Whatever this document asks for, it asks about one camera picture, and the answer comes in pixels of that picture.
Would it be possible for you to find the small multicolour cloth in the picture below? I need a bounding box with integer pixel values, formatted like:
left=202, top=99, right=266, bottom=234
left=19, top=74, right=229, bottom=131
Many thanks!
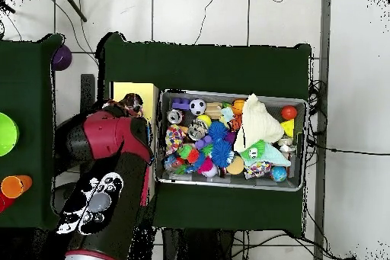
left=118, top=92, right=146, bottom=117

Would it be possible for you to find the cream knitted cloth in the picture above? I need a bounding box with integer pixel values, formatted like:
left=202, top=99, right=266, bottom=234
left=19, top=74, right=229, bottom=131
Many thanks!
left=233, top=93, right=285, bottom=153

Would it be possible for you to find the wooden box with three holes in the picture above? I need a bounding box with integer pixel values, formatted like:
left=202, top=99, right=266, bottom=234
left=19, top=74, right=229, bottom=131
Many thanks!
left=108, top=80, right=161, bottom=207

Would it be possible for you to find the clear mesh bin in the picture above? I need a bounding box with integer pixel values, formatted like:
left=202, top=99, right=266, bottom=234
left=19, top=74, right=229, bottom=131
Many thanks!
left=154, top=88, right=308, bottom=193

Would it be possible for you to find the crushed red drink can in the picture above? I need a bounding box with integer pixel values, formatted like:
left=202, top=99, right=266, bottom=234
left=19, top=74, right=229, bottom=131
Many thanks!
left=166, top=109, right=184, bottom=127

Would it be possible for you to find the purple ball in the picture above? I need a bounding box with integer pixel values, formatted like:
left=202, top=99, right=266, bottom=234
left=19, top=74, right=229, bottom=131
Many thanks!
left=51, top=44, right=73, bottom=72

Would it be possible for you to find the black and white soccer ball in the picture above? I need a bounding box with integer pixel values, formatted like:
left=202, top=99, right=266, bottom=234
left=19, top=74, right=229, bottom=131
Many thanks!
left=189, top=98, right=208, bottom=117

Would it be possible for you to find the yellow tennis ball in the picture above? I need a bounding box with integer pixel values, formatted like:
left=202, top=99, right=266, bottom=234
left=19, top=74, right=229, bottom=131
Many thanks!
left=196, top=114, right=212, bottom=128

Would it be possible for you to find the blue spiky rubber ball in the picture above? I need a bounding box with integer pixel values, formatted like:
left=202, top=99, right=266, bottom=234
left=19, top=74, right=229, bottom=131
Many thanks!
left=211, top=142, right=235, bottom=169
left=209, top=120, right=229, bottom=142

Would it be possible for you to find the green plastic bowl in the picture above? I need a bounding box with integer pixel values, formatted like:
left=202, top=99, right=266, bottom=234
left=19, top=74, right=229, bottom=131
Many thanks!
left=0, top=112, right=21, bottom=157

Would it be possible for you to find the black rod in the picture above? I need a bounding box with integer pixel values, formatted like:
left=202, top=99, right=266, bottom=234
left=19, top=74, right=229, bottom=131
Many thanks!
left=57, top=0, right=88, bottom=23

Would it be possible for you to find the striped tiger plush toy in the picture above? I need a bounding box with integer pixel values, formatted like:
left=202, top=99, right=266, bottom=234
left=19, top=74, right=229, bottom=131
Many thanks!
left=229, top=113, right=244, bottom=133

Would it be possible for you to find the orange toy basketball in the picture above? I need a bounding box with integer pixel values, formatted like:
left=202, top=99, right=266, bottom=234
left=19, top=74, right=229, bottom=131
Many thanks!
left=231, top=98, right=246, bottom=116

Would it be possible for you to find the orange plastic cup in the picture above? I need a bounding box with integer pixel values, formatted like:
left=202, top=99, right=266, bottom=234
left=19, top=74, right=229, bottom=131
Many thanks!
left=0, top=174, right=34, bottom=199

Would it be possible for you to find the green spiky rubber ball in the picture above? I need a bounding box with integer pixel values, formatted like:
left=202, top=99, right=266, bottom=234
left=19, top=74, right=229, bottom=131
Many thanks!
left=241, top=140, right=267, bottom=162

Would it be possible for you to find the mint green cloth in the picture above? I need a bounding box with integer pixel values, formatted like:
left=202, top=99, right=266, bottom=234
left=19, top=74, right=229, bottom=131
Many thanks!
left=240, top=140, right=293, bottom=169

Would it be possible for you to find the yellow cheese wedge toy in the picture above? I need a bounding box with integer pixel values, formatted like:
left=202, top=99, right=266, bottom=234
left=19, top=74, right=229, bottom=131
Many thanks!
left=280, top=118, right=296, bottom=138

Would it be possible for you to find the red ball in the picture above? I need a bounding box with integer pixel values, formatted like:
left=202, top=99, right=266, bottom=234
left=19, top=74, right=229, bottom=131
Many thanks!
left=280, top=105, right=299, bottom=120

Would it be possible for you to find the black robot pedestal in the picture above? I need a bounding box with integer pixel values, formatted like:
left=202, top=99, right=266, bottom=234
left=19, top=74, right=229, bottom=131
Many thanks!
left=161, top=228, right=245, bottom=260

